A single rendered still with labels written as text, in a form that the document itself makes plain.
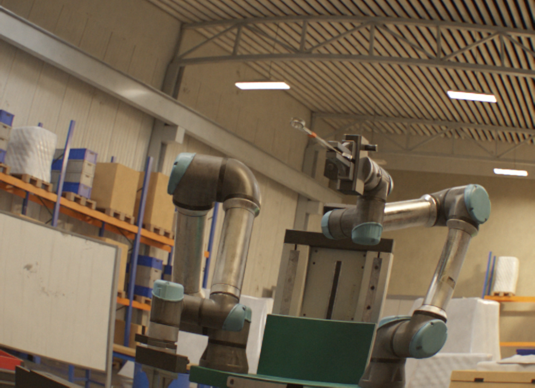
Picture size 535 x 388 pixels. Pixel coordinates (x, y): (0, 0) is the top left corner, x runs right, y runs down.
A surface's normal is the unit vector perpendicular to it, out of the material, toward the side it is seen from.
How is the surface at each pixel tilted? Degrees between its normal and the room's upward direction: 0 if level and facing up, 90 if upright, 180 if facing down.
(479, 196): 83
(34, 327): 90
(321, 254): 90
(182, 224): 117
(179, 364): 90
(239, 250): 69
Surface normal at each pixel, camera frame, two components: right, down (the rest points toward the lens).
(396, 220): 0.47, 0.26
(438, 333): 0.40, 0.03
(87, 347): 0.60, -0.05
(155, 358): -0.46, -0.23
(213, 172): 0.00, -0.29
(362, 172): 0.87, 0.05
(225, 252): -0.39, -0.55
